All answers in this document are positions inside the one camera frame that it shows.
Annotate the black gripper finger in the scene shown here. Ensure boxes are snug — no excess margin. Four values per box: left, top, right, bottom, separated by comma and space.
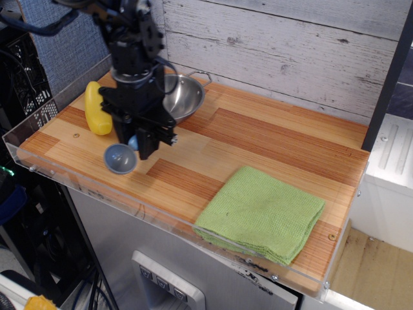
136, 128, 159, 160
112, 116, 135, 145

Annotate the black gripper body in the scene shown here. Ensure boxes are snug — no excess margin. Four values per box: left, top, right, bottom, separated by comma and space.
99, 63, 177, 145

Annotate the blue grey ice cream scoop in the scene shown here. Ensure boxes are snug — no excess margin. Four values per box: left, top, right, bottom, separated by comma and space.
103, 135, 139, 174

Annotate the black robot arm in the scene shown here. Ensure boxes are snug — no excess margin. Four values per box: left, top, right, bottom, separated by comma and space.
60, 1, 177, 160

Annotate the green towel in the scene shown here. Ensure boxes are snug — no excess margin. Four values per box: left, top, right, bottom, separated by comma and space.
194, 167, 325, 265

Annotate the blue fabric panel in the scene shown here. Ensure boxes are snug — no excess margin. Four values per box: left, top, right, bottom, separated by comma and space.
18, 0, 109, 94

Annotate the black plastic crate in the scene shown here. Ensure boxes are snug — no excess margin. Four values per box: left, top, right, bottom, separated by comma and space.
1, 29, 57, 132

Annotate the toy fridge water dispenser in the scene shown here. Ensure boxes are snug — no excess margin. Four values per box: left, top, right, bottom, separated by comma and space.
132, 250, 206, 309

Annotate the yellow object bottom left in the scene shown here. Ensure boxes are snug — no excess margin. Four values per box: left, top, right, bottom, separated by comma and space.
24, 295, 57, 310

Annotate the white toy sink unit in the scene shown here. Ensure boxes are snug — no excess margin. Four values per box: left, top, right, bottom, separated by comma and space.
349, 114, 412, 252

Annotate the steel bowl with handles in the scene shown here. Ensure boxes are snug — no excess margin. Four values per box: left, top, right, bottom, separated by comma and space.
163, 70, 212, 124

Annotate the clear acrylic guard rail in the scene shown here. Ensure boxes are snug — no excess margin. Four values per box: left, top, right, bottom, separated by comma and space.
5, 56, 368, 309

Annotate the black vertical post right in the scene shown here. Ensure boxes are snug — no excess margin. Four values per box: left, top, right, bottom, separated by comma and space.
361, 1, 412, 152

